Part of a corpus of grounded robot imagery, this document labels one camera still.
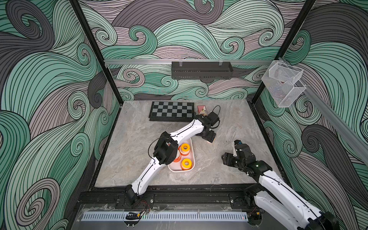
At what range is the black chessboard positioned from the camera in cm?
109

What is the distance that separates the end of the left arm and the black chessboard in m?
0.29

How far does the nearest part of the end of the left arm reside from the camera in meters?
0.71
